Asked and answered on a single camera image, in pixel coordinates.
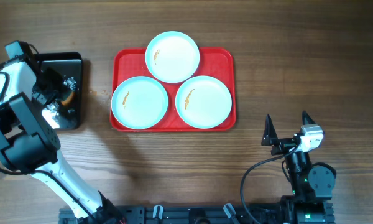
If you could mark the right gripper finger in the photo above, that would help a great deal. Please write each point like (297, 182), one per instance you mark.
(269, 136)
(306, 119)

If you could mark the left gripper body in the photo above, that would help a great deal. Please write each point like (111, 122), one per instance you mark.
(46, 86)

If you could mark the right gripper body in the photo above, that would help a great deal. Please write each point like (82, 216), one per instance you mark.
(283, 146)

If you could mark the green orange sponge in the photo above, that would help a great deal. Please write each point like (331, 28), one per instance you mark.
(67, 97)

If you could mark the white plate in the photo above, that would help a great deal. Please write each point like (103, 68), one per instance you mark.
(203, 102)
(139, 102)
(172, 57)

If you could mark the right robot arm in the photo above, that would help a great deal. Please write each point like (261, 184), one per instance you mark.
(312, 183)

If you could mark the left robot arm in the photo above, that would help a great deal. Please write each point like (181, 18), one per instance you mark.
(30, 146)

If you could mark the red plastic tray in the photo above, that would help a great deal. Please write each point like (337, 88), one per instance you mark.
(216, 62)

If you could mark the black rectangular water basin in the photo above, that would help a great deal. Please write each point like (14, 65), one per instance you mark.
(70, 65)

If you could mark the white plate top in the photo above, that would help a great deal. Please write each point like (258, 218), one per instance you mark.
(172, 57)

